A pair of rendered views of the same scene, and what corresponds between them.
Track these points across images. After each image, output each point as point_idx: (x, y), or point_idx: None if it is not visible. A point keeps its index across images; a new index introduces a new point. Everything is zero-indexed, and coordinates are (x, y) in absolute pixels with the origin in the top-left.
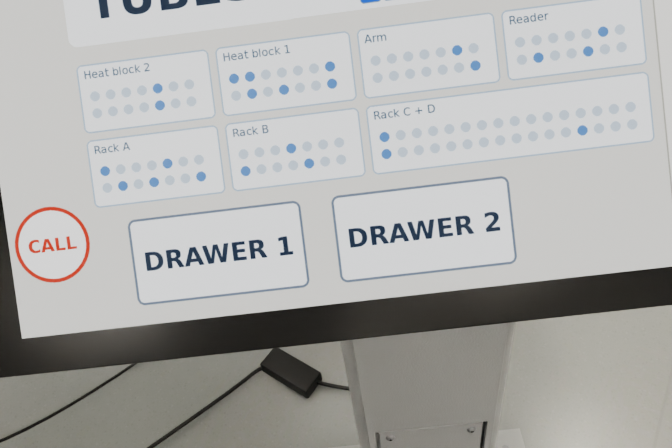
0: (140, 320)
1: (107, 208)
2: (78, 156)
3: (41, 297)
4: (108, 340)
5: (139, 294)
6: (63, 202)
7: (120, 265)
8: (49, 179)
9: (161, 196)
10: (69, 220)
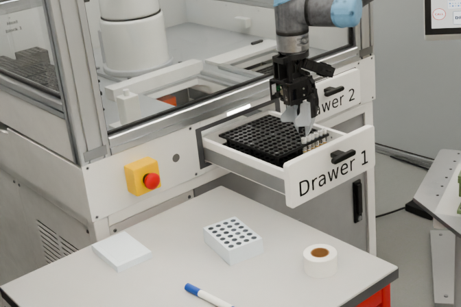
0: (453, 27)
1: (449, 9)
2: (445, 1)
3: (435, 22)
4: (446, 29)
5: (453, 22)
6: (442, 7)
7: (451, 18)
8: (440, 4)
9: (459, 7)
10: (442, 10)
